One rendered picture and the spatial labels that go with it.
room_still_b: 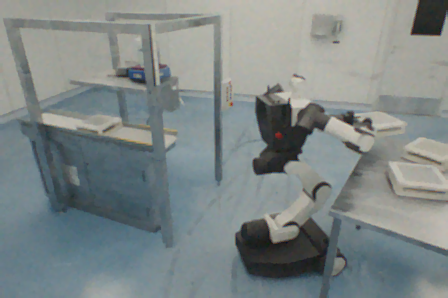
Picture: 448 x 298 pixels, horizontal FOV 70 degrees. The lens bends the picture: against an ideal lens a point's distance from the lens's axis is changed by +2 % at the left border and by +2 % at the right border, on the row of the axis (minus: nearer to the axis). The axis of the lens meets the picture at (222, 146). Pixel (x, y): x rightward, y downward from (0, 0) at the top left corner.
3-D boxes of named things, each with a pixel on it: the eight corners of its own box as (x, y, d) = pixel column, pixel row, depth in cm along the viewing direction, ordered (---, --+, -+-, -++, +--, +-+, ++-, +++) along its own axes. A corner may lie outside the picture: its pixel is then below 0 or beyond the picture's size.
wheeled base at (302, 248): (254, 291, 207) (256, 252, 193) (229, 238, 252) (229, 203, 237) (339, 269, 224) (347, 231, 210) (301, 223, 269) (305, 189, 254)
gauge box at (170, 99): (180, 107, 233) (178, 80, 225) (172, 112, 224) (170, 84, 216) (154, 104, 241) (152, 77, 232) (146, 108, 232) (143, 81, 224)
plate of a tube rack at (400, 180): (435, 168, 179) (436, 165, 178) (453, 193, 157) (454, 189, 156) (386, 164, 183) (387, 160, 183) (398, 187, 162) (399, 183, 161)
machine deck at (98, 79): (178, 82, 225) (178, 76, 223) (147, 96, 193) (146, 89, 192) (108, 74, 247) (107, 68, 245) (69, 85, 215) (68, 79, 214)
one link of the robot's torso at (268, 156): (258, 180, 195) (260, 154, 188) (251, 170, 206) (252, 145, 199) (299, 173, 203) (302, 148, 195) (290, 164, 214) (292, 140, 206)
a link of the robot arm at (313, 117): (321, 133, 161) (297, 121, 165) (320, 138, 169) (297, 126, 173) (333, 114, 162) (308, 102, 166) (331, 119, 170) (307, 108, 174)
